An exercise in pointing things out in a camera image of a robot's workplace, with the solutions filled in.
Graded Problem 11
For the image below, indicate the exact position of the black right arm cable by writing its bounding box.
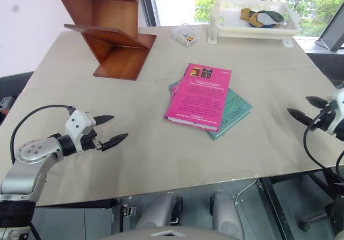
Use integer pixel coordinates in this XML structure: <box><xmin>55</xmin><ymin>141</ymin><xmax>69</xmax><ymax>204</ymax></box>
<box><xmin>303</xmin><ymin>110</ymin><xmax>344</xmax><ymax>174</ymax></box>

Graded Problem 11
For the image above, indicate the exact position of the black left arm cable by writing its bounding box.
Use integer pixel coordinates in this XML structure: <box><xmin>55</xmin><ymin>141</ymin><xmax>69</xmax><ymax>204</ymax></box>
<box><xmin>10</xmin><ymin>104</ymin><xmax>76</xmax><ymax>166</ymax></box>

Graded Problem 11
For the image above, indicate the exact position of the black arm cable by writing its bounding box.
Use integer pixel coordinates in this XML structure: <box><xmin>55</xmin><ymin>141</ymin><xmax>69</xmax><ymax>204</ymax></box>
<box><xmin>10</xmin><ymin>104</ymin><xmax>76</xmax><ymax>166</ymax></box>
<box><xmin>303</xmin><ymin>110</ymin><xmax>344</xmax><ymax>174</ymax></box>

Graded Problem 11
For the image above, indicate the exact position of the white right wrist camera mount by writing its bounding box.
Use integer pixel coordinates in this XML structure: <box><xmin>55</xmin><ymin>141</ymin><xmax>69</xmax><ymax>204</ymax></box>
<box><xmin>326</xmin><ymin>89</ymin><xmax>344</xmax><ymax>136</ymax></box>

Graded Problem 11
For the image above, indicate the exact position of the grey robot torso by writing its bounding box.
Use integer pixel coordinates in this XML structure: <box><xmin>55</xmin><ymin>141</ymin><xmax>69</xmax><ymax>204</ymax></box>
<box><xmin>103</xmin><ymin>224</ymin><xmax>216</xmax><ymax>240</ymax></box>

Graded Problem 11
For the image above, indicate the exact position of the white plastic basket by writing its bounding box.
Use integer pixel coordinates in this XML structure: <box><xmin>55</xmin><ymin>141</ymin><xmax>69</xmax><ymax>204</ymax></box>
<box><xmin>207</xmin><ymin>0</ymin><xmax>302</xmax><ymax>48</ymax></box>

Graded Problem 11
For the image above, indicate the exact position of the dark window frame post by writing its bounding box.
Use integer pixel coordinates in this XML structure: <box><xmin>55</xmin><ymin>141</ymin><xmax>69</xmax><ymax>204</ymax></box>
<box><xmin>146</xmin><ymin>0</ymin><xmax>160</xmax><ymax>27</ymax></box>

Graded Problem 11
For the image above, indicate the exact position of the black slanted stand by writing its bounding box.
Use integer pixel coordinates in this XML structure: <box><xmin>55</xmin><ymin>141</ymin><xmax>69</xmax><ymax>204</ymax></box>
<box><xmin>313</xmin><ymin>21</ymin><xmax>344</xmax><ymax>53</ymax></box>

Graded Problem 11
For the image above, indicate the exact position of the grey rounded robot leg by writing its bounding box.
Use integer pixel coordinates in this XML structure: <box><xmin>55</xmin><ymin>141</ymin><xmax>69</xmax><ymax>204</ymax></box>
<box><xmin>209</xmin><ymin>191</ymin><xmax>246</xmax><ymax>239</ymax></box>
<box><xmin>134</xmin><ymin>193</ymin><xmax>184</xmax><ymax>230</ymax></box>

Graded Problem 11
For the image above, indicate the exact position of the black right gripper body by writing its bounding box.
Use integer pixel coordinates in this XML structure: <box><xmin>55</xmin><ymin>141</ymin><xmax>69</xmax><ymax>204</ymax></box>
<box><xmin>311</xmin><ymin>103</ymin><xmax>336</xmax><ymax>135</ymax></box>

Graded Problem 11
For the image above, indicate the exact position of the small clear plastic box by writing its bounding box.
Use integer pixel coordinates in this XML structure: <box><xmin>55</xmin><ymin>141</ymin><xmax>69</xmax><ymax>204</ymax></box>
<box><xmin>171</xmin><ymin>23</ymin><xmax>203</xmax><ymax>48</ymax></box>

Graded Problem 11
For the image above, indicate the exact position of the black table frame bar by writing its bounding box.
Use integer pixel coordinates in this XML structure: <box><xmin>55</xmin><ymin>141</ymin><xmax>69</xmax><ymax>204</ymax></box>
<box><xmin>257</xmin><ymin>177</ymin><xmax>298</xmax><ymax>240</ymax></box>

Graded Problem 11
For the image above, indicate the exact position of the black metal stand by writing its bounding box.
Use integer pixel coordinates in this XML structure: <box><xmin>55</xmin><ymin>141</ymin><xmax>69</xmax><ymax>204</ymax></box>
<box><xmin>295</xmin><ymin>194</ymin><xmax>344</xmax><ymax>236</ymax></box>

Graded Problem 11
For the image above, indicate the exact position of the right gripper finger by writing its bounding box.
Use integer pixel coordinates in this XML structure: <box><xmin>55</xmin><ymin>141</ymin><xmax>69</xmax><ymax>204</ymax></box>
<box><xmin>305</xmin><ymin>96</ymin><xmax>328</xmax><ymax>108</ymax></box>
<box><xmin>286</xmin><ymin>107</ymin><xmax>314</xmax><ymax>126</ymax></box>

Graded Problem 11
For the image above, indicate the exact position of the wooden shelf stand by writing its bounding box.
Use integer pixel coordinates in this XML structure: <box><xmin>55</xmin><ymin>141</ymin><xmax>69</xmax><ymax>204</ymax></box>
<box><xmin>51</xmin><ymin>0</ymin><xmax>157</xmax><ymax>82</ymax></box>

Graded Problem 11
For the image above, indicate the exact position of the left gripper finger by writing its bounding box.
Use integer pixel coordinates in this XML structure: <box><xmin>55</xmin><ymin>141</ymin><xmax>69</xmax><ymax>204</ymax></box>
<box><xmin>101</xmin><ymin>133</ymin><xmax>129</xmax><ymax>153</ymax></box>
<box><xmin>95</xmin><ymin>114</ymin><xmax>115</xmax><ymax>126</ymax></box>

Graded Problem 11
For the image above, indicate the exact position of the white and blue cloth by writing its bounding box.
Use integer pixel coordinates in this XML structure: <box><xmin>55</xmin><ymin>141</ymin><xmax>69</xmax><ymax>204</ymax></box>
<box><xmin>254</xmin><ymin>13</ymin><xmax>277</xmax><ymax>28</ymax></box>

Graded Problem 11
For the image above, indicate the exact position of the pink book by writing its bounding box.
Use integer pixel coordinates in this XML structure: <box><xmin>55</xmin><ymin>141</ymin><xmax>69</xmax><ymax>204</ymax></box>
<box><xmin>163</xmin><ymin>63</ymin><xmax>233</xmax><ymax>132</ymax></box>

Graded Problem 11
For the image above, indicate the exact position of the thin white cable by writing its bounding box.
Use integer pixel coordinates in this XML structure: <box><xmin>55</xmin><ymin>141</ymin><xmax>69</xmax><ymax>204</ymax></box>
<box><xmin>234</xmin><ymin>179</ymin><xmax>259</xmax><ymax>206</ymax></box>

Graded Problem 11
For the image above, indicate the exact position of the dark green cloth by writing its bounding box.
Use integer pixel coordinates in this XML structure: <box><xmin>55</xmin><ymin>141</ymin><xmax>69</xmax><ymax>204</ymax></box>
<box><xmin>258</xmin><ymin>10</ymin><xmax>285</xmax><ymax>24</ymax></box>

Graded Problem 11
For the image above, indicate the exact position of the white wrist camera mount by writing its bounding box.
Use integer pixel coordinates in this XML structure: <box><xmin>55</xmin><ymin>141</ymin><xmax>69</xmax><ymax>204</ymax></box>
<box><xmin>65</xmin><ymin>110</ymin><xmax>97</xmax><ymax>153</ymax></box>
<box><xmin>326</xmin><ymin>89</ymin><xmax>344</xmax><ymax>136</ymax></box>

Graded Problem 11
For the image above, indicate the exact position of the teal book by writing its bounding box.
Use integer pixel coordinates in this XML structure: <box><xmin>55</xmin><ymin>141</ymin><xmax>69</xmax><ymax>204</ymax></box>
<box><xmin>168</xmin><ymin>79</ymin><xmax>254</xmax><ymax>141</ymax></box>

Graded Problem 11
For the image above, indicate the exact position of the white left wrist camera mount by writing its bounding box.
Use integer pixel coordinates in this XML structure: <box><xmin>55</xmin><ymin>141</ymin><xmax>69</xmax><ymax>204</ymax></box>
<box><xmin>65</xmin><ymin>110</ymin><xmax>97</xmax><ymax>153</ymax></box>

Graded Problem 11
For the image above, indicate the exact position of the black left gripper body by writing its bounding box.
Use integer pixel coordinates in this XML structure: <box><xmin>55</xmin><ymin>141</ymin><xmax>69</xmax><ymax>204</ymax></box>
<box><xmin>80</xmin><ymin>128</ymin><xmax>105</xmax><ymax>152</ymax></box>

